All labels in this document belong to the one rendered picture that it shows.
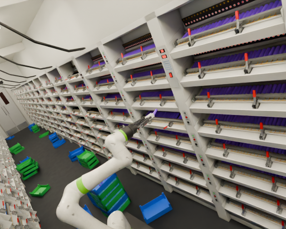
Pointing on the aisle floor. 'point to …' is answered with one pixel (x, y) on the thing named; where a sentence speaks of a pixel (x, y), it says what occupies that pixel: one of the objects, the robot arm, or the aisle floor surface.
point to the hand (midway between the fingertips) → (149, 116)
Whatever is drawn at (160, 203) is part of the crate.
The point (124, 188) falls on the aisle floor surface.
